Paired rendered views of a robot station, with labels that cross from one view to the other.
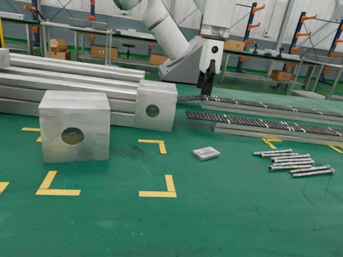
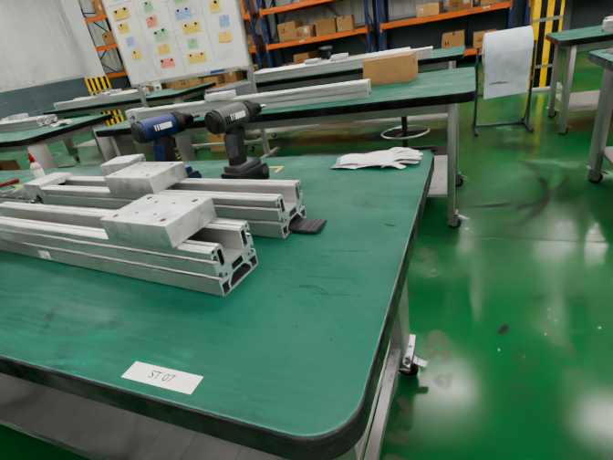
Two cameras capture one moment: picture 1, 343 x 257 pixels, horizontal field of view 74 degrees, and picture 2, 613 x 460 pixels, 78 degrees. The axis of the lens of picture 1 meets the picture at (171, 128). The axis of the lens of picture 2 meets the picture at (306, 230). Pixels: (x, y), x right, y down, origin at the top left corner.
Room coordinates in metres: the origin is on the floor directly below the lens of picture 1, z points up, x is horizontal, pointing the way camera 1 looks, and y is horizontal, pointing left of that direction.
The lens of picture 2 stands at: (1.00, 1.33, 1.12)
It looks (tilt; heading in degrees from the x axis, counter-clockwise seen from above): 27 degrees down; 218
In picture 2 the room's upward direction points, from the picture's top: 10 degrees counter-clockwise
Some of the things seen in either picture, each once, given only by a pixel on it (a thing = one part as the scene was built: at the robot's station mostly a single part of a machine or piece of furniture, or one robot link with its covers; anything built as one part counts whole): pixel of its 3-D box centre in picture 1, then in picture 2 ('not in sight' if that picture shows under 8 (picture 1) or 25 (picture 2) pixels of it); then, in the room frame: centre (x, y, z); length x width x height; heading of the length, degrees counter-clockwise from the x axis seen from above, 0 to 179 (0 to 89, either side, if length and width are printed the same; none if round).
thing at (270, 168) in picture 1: (291, 166); not in sight; (0.40, -0.25, 0.78); 0.11 x 0.01 x 0.01; 111
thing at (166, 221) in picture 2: not in sight; (161, 224); (0.66, 0.76, 0.87); 0.16 x 0.11 x 0.07; 96
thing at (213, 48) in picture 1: (210, 54); not in sight; (0.75, -0.08, 0.95); 0.10 x 0.07 x 0.11; 6
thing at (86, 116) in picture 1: (77, 122); (125, 174); (0.37, 0.17, 0.83); 0.11 x 0.10 x 0.10; 23
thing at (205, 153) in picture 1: (206, 153); not in sight; (0.41, -0.08, 0.78); 0.05 x 0.03 x 0.01; 128
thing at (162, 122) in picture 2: not in sight; (178, 151); (0.32, 0.40, 0.89); 0.20 x 0.08 x 0.22; 168
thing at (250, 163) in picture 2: not in sight; (245, 143); (0.23, 0.59, 0.89); 0.20 x 0.08 x 0.22; 175
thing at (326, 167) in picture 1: (310, 169); not in sight; (0.41, -0.29, 0.78); 0.11 x 0.01 x 0.01; 113
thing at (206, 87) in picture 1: (208, 85); not in sight; (0.69, -0.09, 0.86); 0.03 x 0.03 x 0.07; 6
